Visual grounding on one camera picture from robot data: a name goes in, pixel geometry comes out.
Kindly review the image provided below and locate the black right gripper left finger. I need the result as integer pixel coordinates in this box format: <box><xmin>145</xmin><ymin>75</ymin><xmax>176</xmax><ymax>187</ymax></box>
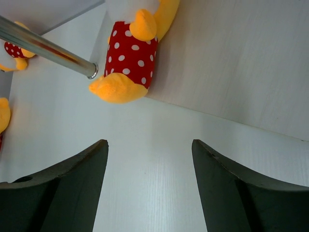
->
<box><xmin>0</xmin><ymin>140</ymin><xmax>109</xmax><ymax>232</ymax></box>

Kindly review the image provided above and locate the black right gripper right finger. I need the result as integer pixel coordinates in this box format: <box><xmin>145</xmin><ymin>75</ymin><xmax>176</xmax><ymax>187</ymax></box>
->
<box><xmin>192</xmin><ymin>140</ymin><xmax>309</xmax><ymax>232</ymax></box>

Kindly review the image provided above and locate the orange plush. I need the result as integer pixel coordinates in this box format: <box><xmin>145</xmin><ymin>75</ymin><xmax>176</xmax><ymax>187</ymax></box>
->
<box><xmin>0</xmin><ymin>98</ymin><xmax>11</xmax><ymax>147</ymax></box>
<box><xmin>0</xmin><ymin>21</ymin><xmax>37</xmax><ymax>73</ymax></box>

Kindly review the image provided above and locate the orange plush polka dress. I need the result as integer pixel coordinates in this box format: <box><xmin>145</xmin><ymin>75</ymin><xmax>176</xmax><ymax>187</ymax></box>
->
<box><xmin>89</xmin><ymin>0</ymin><xmax>180</xmax><ymax>103</ymax></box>

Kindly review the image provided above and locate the white two-tier shelf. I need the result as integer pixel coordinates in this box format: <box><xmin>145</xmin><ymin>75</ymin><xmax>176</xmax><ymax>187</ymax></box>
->
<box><xmin>0</xmin><ymin>0</ymin><xmax>309</xmax><ymax>142</ymax></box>

